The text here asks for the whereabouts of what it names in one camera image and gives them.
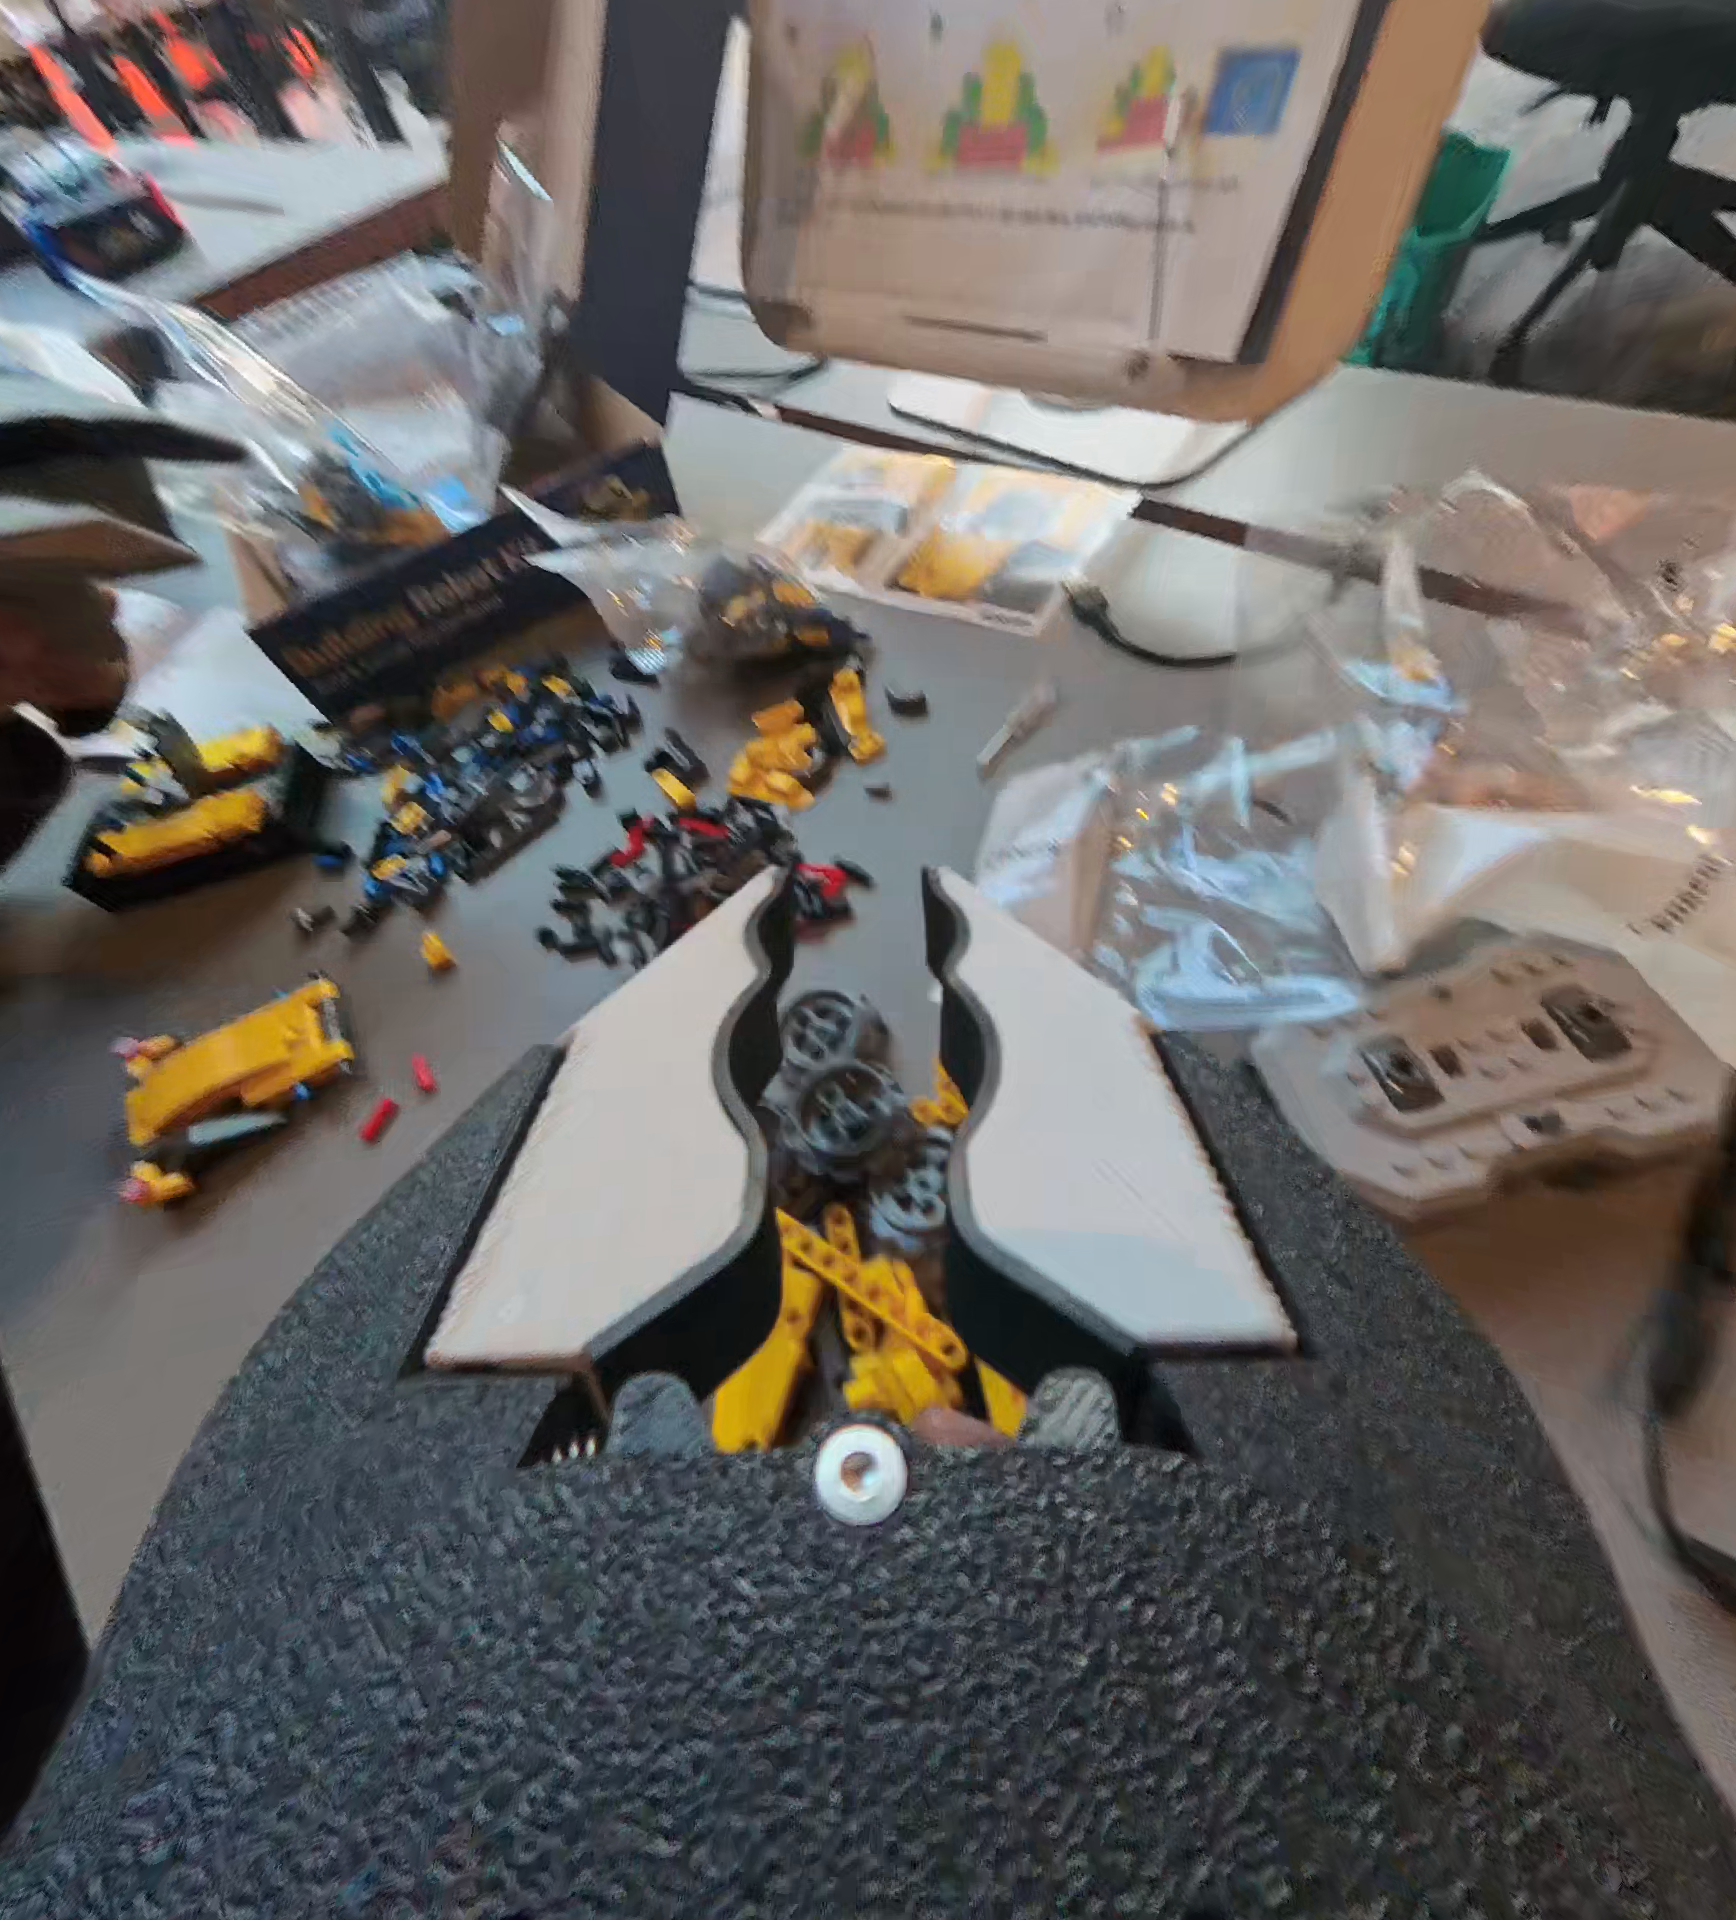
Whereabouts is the yellow grey brick chassis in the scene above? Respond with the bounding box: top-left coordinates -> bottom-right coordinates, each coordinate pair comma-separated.
704,985 -> 1036,1449

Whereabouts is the pile of yellow angled beams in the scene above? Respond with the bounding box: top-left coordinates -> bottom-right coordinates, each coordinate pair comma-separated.
726,668 -> 891,818

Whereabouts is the grey desk with wooden edge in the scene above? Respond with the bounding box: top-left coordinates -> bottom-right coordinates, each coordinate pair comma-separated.
0,300 -> 1736,1920

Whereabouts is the pile of blue grey connectors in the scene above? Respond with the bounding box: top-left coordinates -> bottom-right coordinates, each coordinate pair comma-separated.
293,654 -> 650,939

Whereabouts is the small metal rod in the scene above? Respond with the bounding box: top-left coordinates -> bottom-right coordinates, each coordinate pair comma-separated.
980,681 -> 1062,779

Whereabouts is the grey battery box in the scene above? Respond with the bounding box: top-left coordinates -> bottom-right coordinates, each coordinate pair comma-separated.
1253,936 -> 1736,1224

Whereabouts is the black and yellow brick block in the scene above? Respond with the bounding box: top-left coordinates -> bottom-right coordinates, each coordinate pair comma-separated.
65,715 -> 335,912

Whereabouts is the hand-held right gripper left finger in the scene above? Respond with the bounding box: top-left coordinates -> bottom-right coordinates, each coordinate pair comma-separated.
426,874 -> 792,1421

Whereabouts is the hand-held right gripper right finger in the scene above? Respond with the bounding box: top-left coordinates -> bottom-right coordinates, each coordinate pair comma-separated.
930,867 -> 1299,1421

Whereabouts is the green bin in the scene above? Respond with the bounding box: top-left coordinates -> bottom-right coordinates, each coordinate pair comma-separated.
1349,130 -> 1521,374

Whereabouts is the yellow and grey brick assembly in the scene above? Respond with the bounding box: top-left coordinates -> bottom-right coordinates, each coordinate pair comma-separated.
112,975 -> 367,1207

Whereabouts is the blue cardboard kit box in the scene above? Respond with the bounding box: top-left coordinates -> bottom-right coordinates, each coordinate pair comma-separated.
239,444 -> 689,727

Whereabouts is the black office chair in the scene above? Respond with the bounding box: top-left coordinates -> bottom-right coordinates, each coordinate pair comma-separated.
1469,0 -> 1736,369

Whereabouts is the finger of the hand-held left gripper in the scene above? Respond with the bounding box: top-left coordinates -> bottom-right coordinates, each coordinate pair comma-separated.
0,482 -> 205,587
0,412 -> 249,482

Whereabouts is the clear plastic bag of parts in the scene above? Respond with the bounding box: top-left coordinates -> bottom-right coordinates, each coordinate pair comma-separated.
534,517 -> 876,678

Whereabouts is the printed picture card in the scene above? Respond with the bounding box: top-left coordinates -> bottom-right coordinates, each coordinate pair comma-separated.
743,0 -> 1379,377

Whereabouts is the printed parts sheet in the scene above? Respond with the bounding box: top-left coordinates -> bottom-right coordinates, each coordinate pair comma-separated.
759,444 -> 1146,637

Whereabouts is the thick black cable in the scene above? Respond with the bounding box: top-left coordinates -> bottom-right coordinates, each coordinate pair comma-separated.
1627,1076 -> 1736,1675

